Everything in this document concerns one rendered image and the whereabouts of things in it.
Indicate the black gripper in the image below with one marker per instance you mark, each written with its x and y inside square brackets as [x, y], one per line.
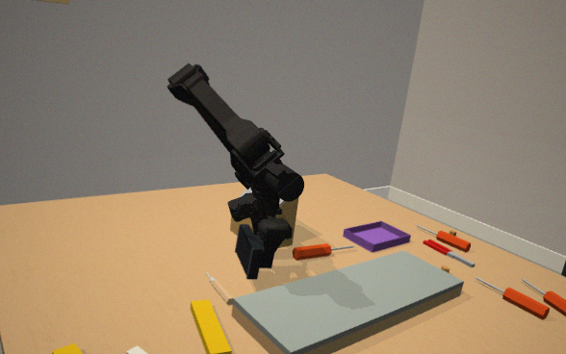
[271, 230]

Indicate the purple open-top tray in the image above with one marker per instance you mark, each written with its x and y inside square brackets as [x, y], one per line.
[376, 236]

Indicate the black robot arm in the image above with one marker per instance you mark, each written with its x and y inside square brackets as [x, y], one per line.
[247, 144]

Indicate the yellow flat bar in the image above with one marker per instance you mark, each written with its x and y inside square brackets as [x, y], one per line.
[69, 349]
[209, 329]

